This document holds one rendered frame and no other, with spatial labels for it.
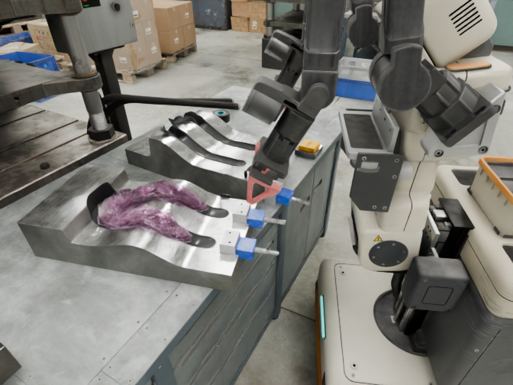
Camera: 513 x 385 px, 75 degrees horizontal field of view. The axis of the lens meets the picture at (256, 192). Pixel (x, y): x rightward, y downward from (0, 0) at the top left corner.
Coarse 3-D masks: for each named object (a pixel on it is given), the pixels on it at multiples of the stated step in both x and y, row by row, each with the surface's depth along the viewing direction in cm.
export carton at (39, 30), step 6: (30, 24) 486; (36, 24) 482; (42, 24) 479; (30, 30) 492; (36, 30) 486; (42, 30) 482; (48, 30) 478; (36, 36) 492; (42, 36) 487; (48, 36) 483; (36, 42) 498; (42, 42) 492; (48, 42) 488; (42, 48) 500; (48, 48) 495; (54, 48) 491; (60, 54) 494
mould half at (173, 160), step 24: (216, 120) 118; (144, 144) 116; (168, 144) 102; (216, 144) 110; (144, 168) 114; (168, 168) 107; (192, 168) 101; (216, 168) 98; (240, 168) 97; (216, 192) 102; (240, 192) 96
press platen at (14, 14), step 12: (0, 0) 97; (12, 0) 99; (24, 0) 100; (36, 0) 101; (48, 0) 102; (60, 0) 104; (72, 0) 106; (0, 12) 98; (12, 12) 100; (24, 12) 102; (36, 12) 103; (48, 12) 104; (60, 12) 105; (72, 12) 107; (0, 24) 143
